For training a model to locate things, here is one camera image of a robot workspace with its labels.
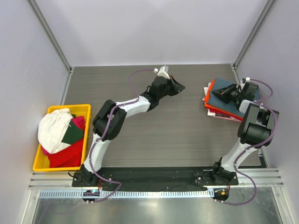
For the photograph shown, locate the white t shirt in bin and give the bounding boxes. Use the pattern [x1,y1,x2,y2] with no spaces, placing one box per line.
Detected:
[38,108,73,154]

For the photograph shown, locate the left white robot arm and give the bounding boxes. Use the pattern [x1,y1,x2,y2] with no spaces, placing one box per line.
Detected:
[79,76,185,187]

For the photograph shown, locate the right aluminium frame post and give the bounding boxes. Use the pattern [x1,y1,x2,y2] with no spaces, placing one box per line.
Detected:
[232,0,277,70]

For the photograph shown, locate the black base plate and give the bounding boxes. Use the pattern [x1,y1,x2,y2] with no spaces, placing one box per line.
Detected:
[72,167,239,192]

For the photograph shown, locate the magenta t shirt in bin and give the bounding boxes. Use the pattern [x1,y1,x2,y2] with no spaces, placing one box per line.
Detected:
[41,115,85,155]

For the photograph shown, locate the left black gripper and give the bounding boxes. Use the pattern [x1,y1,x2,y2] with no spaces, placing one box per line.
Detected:
[157,76,185,100]

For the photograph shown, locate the aluminium frame post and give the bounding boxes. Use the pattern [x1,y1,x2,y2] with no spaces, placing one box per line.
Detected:
[232,0,277,70]
[27,0,73,73]

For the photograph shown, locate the white slotted cable duct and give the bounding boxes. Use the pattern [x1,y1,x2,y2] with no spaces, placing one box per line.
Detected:
[39,189,214,199]

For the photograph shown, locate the left aluminium frame post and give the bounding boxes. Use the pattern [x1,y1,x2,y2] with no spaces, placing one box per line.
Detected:
[27,0,73,73]

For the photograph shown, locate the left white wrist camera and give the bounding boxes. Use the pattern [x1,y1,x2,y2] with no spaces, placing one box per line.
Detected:
[153,65,170,79]

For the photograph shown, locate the orange folded t shirt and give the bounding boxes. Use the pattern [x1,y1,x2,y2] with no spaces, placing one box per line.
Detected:
[204,79,242,119]

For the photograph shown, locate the white folded t shirt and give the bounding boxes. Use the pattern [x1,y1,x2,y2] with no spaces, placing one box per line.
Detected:
[202,82,213,102]

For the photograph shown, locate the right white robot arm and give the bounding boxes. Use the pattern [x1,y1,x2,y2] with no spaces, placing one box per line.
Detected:
[209,78,279,185]

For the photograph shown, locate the red t shirt in bin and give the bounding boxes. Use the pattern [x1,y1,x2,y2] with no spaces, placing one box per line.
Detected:
[48,139,84,168]

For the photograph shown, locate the blue-grey t shirt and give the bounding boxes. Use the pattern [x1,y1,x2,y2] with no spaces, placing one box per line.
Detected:
[207,78,260,118]

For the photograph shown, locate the dark green t shirt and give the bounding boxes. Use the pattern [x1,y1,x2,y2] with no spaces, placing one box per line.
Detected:
[61,120,84,145]

